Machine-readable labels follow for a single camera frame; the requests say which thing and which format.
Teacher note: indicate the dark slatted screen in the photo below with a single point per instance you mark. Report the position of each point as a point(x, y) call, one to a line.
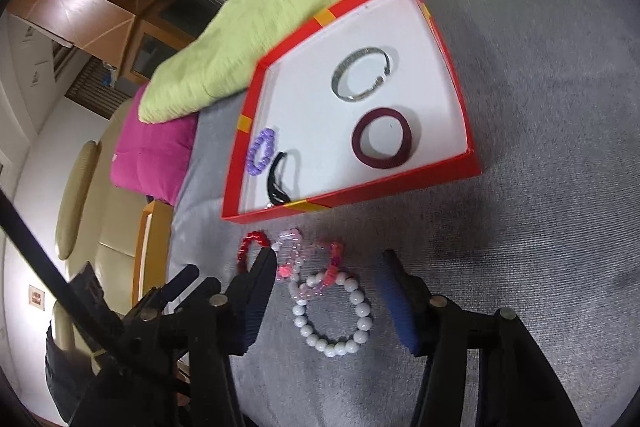
point(95, 89)

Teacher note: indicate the red jewelry box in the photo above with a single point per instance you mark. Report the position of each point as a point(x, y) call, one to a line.
point(310, 117)

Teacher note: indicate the silver bangle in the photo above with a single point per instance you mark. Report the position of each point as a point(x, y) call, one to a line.
point(367, 50)

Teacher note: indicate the wooden bed frame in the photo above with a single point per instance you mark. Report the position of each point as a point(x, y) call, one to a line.
point(152, 247)

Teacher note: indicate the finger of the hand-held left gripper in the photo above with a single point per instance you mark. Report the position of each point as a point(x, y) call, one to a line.
point(180, 282)

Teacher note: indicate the pink pillow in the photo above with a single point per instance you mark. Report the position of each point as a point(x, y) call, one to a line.
point(150, 152)

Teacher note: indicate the black hair clip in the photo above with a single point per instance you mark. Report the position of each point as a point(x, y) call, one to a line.
point(274, 187)

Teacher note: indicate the beige sofa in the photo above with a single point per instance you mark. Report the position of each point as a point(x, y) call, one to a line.
point(115, 217)

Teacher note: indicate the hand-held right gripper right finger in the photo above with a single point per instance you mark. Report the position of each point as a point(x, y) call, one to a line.
point(400, 302)

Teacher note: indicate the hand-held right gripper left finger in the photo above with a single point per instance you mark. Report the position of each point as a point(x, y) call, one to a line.
point(255, 307)

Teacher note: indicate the wooden cabinet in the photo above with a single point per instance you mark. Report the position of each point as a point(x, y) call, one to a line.
point(75, 2)

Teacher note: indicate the small wall picture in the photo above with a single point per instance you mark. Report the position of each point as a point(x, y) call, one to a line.
point(36, 296)

